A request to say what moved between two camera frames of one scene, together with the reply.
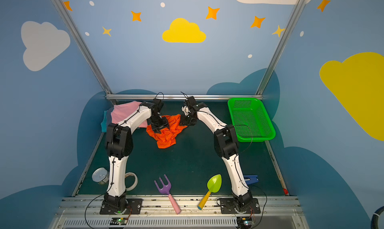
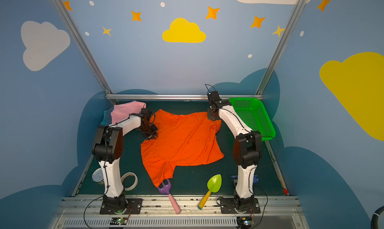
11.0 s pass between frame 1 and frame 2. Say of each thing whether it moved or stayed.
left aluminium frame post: stayed
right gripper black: moved
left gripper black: moved
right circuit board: stayed
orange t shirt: moved
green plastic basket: stayed
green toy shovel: stayed
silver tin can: stayed
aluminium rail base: stayed
